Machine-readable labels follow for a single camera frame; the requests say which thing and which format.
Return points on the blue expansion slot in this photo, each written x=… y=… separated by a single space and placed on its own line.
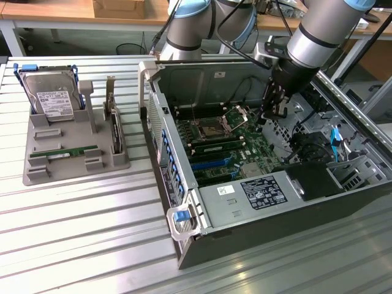
x=208 y=165

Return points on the green motherboard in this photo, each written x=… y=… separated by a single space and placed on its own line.
x=257 y=144

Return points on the perforated metal disk bay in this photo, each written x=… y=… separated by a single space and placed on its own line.
x=277 y=131

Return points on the black plastic air shroud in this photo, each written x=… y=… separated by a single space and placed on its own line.
x=312 y=180

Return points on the black tripod pole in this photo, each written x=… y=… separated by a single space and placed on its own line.
x=364 y=50

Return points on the black monitor stand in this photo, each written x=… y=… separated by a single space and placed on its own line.
x=373 y=17

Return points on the grey power supply unit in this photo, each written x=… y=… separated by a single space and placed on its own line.
x=232 y=211

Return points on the open black PC case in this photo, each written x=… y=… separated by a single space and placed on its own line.
x=275 y=226

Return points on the grey equipment cabinet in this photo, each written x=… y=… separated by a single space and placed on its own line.
x=381 y=105

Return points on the grey parts rack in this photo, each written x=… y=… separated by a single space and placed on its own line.
x=76 y=137

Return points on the CPU socket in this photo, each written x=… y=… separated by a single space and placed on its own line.
x=211 y=130

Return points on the metal socket cover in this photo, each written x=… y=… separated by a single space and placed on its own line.
x=244 y=112

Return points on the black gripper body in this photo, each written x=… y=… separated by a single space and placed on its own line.
x=291 y=76

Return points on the graphics card with bracket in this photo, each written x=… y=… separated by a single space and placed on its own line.
x=115 y=134

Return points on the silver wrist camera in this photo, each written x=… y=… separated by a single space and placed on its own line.
x=260 y=52

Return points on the blue case latch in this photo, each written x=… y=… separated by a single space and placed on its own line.
x=180 y=216

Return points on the grey chipset heatsink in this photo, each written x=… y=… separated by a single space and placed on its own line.
x=251 y=170

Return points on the metal disk bay bracket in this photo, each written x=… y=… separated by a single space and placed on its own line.
x=358 y=171

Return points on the brown cardboard box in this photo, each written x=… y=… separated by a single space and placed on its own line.
x=122 y=9

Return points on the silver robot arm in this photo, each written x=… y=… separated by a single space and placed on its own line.
x=190 y=33

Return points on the thin metal locking lever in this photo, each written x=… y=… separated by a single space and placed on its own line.
x=194 y=113

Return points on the hard disk blue rails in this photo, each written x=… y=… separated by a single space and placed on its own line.
x=52 y=92

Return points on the wooden desk white frame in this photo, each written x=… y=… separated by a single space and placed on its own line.
x=46 y=12
x=363 y=34

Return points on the black expansion slot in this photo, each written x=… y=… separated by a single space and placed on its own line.
x=203 y=158
x=214 y=175

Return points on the green RAM stick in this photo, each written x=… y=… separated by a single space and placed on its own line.
x=81 y=149
x=211 y=149

